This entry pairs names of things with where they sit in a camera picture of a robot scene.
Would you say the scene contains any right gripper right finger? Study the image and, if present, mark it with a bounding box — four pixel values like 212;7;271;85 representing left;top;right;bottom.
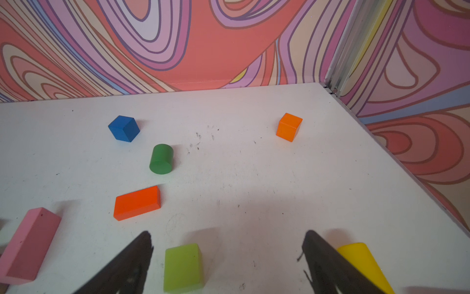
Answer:
302;230;383;294

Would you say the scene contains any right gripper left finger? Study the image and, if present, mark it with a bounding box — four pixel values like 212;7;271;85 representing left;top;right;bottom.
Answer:
76;231;154;294

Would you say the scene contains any yellow long brick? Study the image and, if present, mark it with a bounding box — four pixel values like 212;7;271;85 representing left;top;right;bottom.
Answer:
337;243;394;294

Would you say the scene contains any lime green cube brick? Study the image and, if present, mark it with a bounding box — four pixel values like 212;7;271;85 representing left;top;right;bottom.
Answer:
164;243;204;294

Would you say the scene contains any orange long brick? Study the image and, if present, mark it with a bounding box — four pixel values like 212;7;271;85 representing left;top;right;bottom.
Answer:
113;186;162;221

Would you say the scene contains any pink long brick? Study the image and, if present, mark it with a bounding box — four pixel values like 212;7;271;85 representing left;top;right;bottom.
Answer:
1;208;61;285

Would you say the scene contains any green half-round brick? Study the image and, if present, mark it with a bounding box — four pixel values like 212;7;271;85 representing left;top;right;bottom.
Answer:
149;144;174;175

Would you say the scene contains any blue cube brick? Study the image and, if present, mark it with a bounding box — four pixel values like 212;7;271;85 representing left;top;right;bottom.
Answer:
108;115;140;142

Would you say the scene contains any orange cube brick far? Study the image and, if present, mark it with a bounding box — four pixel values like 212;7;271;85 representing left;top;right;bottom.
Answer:
276;113;303;142

